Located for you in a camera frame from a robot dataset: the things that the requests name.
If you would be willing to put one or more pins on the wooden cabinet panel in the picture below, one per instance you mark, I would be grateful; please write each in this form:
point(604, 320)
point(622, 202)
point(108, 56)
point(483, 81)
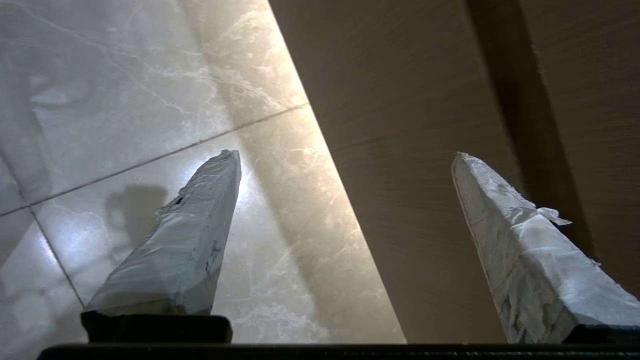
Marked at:
point(450, 150)

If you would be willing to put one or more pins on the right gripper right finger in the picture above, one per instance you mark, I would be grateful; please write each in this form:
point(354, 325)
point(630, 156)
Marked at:
point(530, 270)

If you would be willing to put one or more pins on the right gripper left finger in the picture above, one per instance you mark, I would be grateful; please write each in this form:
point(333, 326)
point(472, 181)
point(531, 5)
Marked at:
point(175, 260)

